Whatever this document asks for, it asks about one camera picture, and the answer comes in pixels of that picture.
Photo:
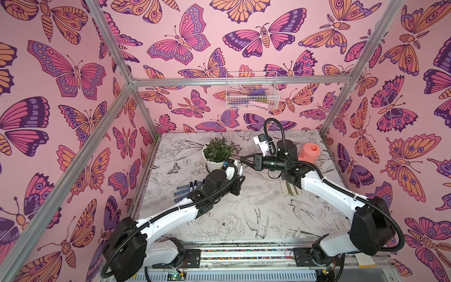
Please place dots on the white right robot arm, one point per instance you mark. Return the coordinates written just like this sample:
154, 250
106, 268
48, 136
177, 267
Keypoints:
372, 227

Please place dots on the white glove on rail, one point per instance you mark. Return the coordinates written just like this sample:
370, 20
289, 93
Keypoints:
364, 261

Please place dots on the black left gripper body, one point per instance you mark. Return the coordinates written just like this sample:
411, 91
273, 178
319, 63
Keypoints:
233, 189

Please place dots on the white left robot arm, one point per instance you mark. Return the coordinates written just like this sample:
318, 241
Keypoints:
132, 244

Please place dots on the blue dotted work glove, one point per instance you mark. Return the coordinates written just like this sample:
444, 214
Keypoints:
181, 192

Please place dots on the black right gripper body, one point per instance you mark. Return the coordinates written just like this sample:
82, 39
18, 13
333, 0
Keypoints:
255, 164

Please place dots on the white plastic flower pot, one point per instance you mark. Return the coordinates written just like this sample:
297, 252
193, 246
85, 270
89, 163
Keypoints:
211, 163

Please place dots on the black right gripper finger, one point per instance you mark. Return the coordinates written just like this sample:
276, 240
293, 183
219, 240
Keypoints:
248, 158
248, 164

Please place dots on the clear wall basket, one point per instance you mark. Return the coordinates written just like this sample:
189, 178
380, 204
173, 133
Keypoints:
252, 93

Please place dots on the green potted plant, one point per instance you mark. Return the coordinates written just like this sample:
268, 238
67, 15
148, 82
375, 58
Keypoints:
232, 147

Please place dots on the beige green work glove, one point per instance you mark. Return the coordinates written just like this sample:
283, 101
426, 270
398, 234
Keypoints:
290, 189

